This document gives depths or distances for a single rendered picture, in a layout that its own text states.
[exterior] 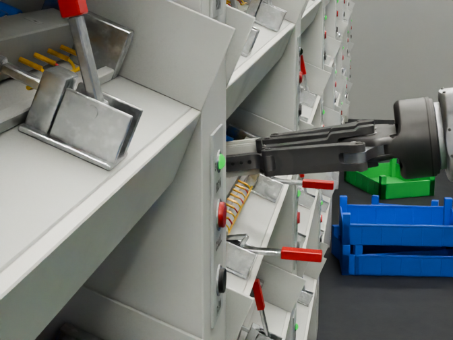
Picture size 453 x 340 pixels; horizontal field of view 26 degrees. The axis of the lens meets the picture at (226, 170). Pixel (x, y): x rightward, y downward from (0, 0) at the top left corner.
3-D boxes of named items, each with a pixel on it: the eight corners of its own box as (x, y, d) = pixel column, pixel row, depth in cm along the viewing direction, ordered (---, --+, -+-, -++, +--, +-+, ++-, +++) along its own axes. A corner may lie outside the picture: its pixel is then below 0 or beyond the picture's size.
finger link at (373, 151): (397, 154, 92) (404, 165, 87) (342, 161, 93) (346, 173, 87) (394, 129, 92) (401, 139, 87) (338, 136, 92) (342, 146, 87)
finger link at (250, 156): (278, 164, 93) (276, 171, 91) (226, 170, 94) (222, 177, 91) (276, 148, 93) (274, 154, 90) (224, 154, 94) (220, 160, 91)
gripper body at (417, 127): (432, 90, 95) (337, 101, 97) (437, 102, 87) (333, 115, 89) (439, 164, 97) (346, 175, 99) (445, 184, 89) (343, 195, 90)
